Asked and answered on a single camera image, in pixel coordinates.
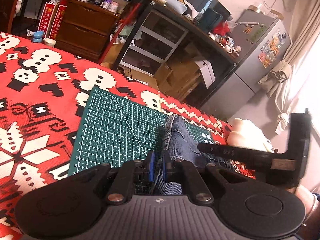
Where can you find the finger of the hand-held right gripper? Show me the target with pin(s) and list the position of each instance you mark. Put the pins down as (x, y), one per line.
(230, 152)

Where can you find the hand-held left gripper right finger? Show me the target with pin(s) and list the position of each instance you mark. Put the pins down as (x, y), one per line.
(165, 167)

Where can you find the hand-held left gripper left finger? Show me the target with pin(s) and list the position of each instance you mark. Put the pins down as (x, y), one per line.
(150, 166)

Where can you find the blue denim shorts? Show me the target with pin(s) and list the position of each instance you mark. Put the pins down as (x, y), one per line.
(180, 140)

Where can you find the white knit sweater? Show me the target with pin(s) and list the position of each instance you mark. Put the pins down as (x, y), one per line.
(247, 132)

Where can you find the green cutting mat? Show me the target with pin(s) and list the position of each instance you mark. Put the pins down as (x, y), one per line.
(120, 130)

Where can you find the beige hanging jacket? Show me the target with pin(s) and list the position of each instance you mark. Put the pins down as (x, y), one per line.
(276, 75)

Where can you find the white curtain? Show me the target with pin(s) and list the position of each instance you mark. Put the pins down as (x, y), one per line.
(300, 67)

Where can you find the white shoe box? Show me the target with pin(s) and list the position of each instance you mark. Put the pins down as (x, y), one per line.
(206, 72)

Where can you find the grey refrigerator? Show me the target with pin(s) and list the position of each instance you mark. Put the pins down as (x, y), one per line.
(250, 67)

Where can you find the stack of flattened cardboard boxes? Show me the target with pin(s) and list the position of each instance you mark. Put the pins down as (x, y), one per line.
(140, 77)

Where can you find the leaning brown cardboard sheets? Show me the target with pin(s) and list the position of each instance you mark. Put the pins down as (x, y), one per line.
(180, 75)

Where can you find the cluster of fridge magnets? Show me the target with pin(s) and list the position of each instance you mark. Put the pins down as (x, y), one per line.
(272, 47)

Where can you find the cluster of small figurines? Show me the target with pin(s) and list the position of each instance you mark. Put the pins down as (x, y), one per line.
(227, 43)

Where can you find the red plastic bag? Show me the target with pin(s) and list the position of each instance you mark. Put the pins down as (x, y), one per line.
(221, 27)

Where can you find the white plastic drawer unit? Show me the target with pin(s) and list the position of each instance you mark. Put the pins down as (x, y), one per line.
(155, 40)

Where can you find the red patterned blanket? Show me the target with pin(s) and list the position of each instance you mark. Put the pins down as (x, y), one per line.
(37, 105)

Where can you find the white plastic bag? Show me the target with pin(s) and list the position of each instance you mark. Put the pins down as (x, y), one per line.
(125, 33)

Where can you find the dark green pitcher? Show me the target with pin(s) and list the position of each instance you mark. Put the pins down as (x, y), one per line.
(211, 18)

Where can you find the black computer monitor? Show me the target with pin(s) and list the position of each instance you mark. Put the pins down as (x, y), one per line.
(207, 2)

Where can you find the brown wooden drawer cabinet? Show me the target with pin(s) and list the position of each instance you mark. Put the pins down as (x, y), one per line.
(85, 27)

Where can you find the white ceramic bowl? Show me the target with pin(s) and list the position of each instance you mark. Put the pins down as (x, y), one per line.
(50, 42)

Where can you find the light blue pouch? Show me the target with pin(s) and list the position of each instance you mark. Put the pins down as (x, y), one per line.
(173, 2)

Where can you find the kraft paper roll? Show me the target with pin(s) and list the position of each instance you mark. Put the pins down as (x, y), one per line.
(157, 0)

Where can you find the blue cat-shaped bowl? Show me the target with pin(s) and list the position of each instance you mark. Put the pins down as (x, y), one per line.
(37, 36)

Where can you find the red printed carton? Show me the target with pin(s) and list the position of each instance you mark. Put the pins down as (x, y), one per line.
(58, 20)
(46, 17)

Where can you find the small dark bottle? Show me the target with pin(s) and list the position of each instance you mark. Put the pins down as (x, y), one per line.
(99, 0)

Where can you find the brown wooden door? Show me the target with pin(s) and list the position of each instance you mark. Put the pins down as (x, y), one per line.
(10, 5)

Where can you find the black metal frame desk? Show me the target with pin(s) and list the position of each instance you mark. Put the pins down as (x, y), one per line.
(200, 37)

